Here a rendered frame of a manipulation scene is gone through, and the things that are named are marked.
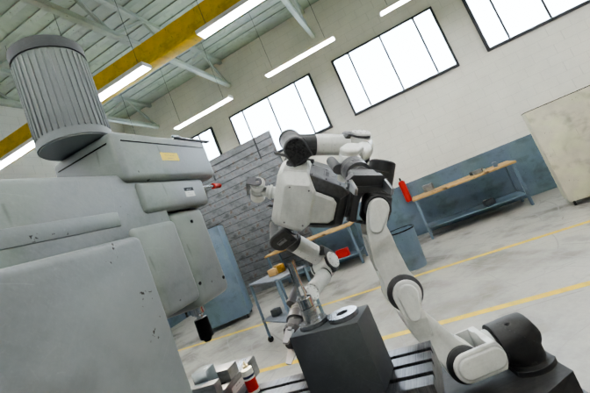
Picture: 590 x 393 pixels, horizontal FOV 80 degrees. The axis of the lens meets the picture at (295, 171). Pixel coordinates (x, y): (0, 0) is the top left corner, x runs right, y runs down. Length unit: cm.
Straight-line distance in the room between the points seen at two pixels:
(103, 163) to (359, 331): 85
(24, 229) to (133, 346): 32
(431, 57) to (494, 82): 142
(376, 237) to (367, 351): 56
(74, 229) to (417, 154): 798
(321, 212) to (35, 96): 101
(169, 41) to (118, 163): 544
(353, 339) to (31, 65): 115
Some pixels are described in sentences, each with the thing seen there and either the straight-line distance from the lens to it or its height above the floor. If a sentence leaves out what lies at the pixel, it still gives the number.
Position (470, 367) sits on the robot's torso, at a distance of 165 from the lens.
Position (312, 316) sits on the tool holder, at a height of 118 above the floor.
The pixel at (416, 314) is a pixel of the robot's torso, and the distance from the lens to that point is 153.
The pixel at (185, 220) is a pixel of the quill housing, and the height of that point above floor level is 159.
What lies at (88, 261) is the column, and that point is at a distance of 80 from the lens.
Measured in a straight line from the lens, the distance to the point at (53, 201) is 96.
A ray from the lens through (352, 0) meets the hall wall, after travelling 954.
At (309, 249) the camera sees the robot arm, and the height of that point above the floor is 130.
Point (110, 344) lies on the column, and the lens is 79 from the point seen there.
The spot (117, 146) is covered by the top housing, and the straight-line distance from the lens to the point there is 113.
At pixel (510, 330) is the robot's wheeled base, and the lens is 173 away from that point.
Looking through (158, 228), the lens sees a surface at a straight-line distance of 112.
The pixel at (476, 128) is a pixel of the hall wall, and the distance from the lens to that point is 865.
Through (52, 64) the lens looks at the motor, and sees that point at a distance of 123.
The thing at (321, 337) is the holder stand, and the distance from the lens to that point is 107.
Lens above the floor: 146
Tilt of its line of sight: 7 degrees up
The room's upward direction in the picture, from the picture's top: 22 degrees counter-clockwise
